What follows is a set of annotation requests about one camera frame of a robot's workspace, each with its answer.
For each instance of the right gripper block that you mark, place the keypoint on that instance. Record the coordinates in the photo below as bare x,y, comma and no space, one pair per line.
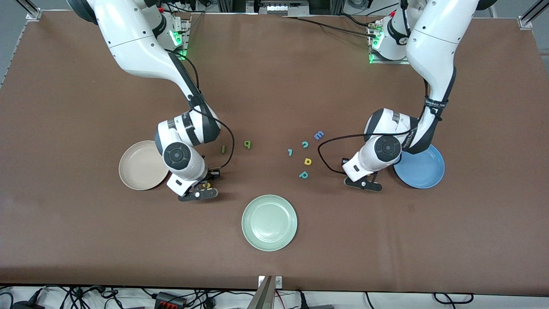
212,175

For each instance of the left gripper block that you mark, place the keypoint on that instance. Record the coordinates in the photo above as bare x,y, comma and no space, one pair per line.
344,159

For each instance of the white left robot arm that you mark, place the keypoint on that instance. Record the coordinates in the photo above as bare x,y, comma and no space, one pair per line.
433,47

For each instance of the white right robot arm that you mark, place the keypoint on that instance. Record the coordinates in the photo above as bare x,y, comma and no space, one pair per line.
128,43

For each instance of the blue plate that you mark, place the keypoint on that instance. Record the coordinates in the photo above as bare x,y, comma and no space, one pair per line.
424,171

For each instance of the blue foam letter E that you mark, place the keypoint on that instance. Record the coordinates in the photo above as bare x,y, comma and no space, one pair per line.
319,135

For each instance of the beige brown plate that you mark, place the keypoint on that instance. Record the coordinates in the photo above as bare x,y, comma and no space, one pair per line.
137,167

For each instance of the pale green plate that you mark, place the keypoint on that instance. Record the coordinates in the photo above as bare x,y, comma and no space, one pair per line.
269,222

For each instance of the black orange power connector box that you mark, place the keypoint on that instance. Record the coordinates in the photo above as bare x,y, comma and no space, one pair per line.
169,300

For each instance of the grey metal control box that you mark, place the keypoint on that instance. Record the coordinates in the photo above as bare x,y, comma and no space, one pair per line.
279,7

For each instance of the grey metal camera mount bar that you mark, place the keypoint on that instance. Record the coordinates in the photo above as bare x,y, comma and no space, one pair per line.
265,296

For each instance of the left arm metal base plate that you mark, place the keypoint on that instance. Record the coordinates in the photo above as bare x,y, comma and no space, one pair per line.
386,62

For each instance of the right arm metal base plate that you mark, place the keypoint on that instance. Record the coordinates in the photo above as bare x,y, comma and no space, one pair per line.
187,38

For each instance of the aluminium frame corner bracket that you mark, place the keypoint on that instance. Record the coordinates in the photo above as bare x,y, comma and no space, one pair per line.
525,22
33,15

